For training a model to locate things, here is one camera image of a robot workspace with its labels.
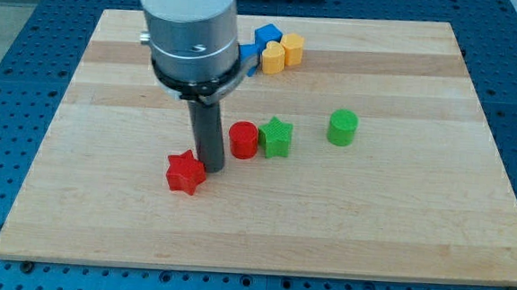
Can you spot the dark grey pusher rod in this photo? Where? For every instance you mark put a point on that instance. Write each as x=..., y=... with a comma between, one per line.
x=206, y=122

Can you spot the red star block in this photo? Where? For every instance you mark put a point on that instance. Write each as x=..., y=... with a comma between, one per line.
x=185, y=172

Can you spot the blue block behind arm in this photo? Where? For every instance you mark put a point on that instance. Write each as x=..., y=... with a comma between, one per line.
x=248, y=54

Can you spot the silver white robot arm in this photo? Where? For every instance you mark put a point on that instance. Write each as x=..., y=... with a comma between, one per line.
x=195, y=55

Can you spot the green star block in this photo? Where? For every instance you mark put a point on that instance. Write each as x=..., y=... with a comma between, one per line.
x=275, y=138

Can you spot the red cylinder block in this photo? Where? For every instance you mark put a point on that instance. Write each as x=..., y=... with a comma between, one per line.
x=243, y=137

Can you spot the front yellow heart block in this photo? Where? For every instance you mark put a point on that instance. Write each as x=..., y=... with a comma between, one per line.
x=273, y=58

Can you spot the yellow heart block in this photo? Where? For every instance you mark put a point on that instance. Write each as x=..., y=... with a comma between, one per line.
x=294, y=46
x=273, y=58

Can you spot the blue cube block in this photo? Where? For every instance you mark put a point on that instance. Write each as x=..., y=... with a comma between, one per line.
x=263, y=35

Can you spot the rear yellow heart block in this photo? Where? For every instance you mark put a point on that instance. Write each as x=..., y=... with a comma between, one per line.
x=294, y=46

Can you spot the green cylinder block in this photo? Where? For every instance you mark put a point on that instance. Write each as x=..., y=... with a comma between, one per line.
x=342, y=126

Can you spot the wooden board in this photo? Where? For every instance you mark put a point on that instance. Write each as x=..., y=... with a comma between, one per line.
x=421, y=194

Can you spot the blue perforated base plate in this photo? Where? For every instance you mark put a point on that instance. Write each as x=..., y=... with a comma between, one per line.
x=37, y=68

